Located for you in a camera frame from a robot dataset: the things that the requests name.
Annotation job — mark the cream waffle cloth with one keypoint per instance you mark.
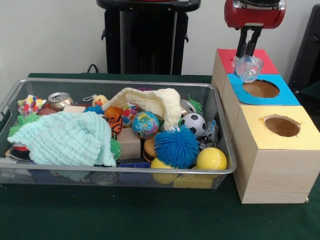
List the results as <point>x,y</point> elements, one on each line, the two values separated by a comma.
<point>162,102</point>

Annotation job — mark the dark green tablecloth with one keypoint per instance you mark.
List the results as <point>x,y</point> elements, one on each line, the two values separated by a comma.
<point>125,215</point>

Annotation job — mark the wooden box with three holes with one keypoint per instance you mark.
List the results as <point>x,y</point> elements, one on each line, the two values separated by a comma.
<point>275,175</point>

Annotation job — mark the silver soda can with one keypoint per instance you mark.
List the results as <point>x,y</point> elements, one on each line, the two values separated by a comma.
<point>58,101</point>

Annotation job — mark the globe print ball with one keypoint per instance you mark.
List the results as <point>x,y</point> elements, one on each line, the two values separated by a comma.
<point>145,125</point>

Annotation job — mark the mint green waffle cloth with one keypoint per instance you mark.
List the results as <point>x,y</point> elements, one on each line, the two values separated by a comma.
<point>62,140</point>

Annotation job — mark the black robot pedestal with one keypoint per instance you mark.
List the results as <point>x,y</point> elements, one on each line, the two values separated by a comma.
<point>150,37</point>

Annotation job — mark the orange tiger striped plush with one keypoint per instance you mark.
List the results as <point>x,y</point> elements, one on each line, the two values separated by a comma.
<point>116,125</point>

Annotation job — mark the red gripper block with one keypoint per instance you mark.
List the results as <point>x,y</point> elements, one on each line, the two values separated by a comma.
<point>255,15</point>

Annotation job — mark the black and white soccer ball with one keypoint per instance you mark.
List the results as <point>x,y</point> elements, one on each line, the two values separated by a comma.
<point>193,123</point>

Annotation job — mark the crushed clear plastic bottle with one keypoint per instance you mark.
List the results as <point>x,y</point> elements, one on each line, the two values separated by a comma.
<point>248,70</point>

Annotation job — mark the large blue spiky ball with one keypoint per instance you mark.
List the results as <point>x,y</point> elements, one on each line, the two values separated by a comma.
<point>176,147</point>

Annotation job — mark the yellow tennis ball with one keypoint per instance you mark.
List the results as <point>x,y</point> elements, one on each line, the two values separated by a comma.
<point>211,160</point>

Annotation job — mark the yellow duck plush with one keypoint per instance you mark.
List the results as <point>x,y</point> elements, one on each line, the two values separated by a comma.
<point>99,100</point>

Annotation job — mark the colourful polka dot pouch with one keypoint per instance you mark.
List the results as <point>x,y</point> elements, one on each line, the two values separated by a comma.
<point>31,105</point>

